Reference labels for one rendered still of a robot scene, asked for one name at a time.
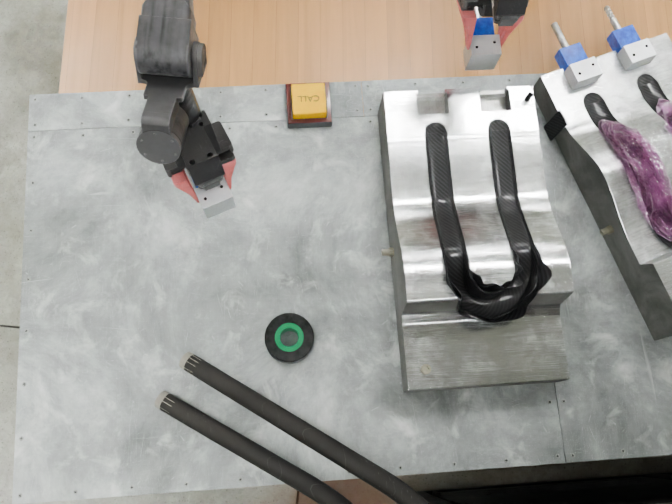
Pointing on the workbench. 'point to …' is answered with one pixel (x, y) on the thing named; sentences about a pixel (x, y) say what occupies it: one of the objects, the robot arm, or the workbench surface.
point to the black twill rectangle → (555, 125)
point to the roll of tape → (286, 331)
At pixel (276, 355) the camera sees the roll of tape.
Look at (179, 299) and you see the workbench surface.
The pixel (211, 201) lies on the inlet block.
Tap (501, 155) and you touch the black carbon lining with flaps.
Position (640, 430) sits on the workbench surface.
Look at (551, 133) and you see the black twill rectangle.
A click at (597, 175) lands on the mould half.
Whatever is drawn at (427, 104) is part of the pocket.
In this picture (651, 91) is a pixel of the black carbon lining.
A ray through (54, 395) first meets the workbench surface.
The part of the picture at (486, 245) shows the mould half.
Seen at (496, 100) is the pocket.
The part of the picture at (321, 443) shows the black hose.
